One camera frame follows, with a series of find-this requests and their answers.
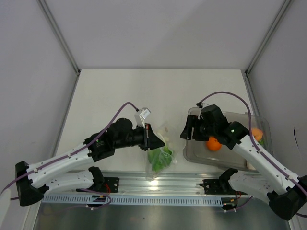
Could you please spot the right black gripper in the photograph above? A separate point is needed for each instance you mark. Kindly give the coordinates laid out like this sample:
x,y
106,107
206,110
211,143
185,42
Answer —
x,y
193,121

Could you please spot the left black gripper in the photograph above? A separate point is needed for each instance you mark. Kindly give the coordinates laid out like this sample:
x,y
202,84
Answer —
x,y
150,140

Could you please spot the green lettuce leaf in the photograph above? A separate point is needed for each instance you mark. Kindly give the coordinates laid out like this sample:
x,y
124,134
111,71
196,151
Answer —
x,y
160,158

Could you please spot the clear zip top bag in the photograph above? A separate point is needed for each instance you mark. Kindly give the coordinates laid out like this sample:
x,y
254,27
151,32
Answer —
x,y
170,136

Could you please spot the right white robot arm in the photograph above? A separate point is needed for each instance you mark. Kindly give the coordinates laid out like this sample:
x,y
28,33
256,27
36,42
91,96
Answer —
x,y
284,191

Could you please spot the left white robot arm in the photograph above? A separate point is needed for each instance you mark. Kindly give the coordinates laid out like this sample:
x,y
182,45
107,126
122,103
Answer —
x,y
74,170

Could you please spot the clear plastic food container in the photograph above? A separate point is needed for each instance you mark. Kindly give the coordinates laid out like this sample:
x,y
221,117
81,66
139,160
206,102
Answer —
x,y
197,152

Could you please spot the orange fruit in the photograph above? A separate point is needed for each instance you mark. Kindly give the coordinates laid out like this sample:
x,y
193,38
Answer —
x,y
213,145

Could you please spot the peach fruit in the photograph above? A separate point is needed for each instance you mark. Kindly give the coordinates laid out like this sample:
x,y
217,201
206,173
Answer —
x,y
257,134

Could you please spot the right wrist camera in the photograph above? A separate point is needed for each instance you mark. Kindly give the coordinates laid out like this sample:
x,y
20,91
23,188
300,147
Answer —
x,y
202,104

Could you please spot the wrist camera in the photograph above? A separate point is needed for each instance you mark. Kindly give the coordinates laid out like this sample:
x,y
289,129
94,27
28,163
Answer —
x,y
202,104
141,115

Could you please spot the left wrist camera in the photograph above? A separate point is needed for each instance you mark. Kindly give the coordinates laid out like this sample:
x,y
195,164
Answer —
x,y
141,115

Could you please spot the white slotted cable duct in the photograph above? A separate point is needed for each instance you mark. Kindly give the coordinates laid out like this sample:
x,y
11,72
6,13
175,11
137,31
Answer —
x,y
91,199

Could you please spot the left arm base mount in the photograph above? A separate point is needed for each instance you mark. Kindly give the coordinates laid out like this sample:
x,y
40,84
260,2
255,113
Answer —
x,y
110,185

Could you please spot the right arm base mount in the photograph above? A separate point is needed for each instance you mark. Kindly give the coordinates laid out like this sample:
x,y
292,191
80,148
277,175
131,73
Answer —
x,y
218,187

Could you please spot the left aluminium frame post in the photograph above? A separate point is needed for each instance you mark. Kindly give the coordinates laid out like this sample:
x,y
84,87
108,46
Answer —
x,y
58,34

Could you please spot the aluminium frame post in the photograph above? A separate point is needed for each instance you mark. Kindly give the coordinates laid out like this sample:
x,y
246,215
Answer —
x,y
277,20
58,34

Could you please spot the right aluminium frame post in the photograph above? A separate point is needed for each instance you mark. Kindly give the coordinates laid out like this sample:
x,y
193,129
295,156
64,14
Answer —
x,y
277,20

